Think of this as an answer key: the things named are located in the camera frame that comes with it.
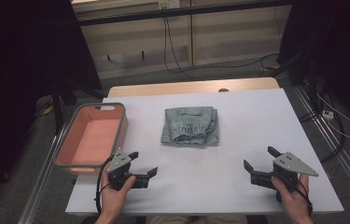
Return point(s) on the black metal stand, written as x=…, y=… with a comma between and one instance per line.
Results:
x=311, y=81
x=58, y=105

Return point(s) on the white table cover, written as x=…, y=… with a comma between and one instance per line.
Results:
x=213, y=174

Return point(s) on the aluminium floor rail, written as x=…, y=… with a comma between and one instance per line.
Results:
x=334, y=137
x=40, y=183

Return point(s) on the light denim shorts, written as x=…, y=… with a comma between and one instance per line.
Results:
x=189, y=126

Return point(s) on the pink basket with grey rim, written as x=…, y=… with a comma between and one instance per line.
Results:
x=95, y=137

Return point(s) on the person's left hand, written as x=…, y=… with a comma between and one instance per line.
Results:
x=113, y=197

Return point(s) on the person's right hand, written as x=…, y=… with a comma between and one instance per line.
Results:
x=292, y=199

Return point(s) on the black curtain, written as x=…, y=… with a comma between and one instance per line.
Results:
x=17, y=62
x=337, y=46

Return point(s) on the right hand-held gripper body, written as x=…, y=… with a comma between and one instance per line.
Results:
x=287, y=163

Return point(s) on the beige cabinet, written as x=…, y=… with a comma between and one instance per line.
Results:
x=225, y=40

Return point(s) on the white power strip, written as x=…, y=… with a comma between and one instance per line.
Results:
x=328, y=114

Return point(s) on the white wall socket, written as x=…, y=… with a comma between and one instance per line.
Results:
x=169, y=3

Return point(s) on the wooden table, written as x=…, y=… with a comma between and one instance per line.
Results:
x=179, y=87

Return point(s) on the person's legs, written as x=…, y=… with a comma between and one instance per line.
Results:
x=194, y=219

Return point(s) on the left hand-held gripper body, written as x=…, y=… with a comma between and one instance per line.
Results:
x=118, y=161

